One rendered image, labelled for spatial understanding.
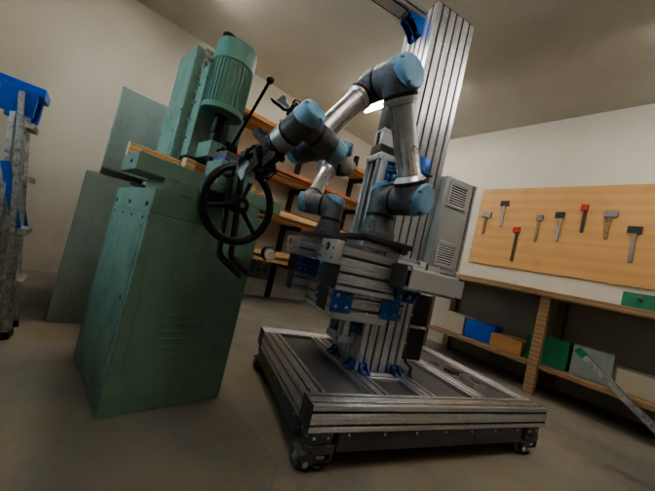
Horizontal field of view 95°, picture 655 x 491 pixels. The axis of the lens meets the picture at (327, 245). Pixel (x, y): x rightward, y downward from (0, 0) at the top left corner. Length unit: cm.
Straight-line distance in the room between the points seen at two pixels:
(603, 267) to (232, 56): 335
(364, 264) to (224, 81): 94
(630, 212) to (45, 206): 515
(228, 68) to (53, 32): 259
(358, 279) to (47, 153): 312
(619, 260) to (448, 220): 226
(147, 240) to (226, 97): 66
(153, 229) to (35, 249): 255
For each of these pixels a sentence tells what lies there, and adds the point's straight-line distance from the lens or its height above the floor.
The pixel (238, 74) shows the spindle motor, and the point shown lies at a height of 136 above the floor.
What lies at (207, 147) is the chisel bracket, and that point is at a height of 104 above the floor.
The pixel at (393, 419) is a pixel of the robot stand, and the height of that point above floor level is 18.
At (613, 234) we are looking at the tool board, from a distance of 370.
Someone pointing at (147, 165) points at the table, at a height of 86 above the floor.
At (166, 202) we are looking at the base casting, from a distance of 121.
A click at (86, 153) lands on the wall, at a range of 368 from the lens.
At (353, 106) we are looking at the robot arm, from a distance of 113.
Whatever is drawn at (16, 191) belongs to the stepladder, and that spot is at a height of 67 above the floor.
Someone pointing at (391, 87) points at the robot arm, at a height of 128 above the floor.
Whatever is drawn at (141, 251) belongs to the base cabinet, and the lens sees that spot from 120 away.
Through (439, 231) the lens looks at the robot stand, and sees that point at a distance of 156.
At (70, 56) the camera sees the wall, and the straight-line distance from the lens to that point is 387.
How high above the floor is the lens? 70
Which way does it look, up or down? 2 degrees up
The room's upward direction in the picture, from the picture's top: 13 degrees clockwise
